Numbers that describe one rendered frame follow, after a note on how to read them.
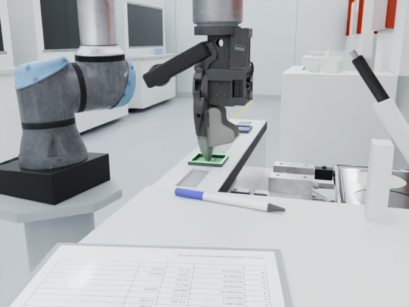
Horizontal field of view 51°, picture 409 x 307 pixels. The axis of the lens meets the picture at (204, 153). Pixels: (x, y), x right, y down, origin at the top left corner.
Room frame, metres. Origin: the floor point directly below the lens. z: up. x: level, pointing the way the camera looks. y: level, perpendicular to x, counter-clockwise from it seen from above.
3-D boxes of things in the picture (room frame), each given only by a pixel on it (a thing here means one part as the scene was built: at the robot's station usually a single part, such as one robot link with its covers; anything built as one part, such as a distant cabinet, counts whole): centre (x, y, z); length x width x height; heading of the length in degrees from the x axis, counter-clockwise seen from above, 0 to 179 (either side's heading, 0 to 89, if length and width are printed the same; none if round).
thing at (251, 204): (0.48, -0.03, 0.97); 0.14 x 0.01 x 0.01; 64
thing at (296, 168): (0.84, -0.18, 0.89); 0.08 x 0.03 x 0.03; 75
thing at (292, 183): (0.76, -0.16, 0.89); 0.08 x 0.03 x 0.03; 75
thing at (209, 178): (0.80, -0.04, 0.89); 0.55 x 0.09 x 0.14; 165
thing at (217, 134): (0.66, -0.02, 1.01); 0.06 x 0.03 x 0.09; 75
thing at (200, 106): (0.66, 0.00, 1.05); 0.05 x 0.02 x 0.09; 165
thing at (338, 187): (0.68, -0.23, 0.90); 0.38 x 0.01 x 0.01; 165
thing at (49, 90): (0.97, 0.35, 1.05); 0.13 x 0.12 x 0.14; 127
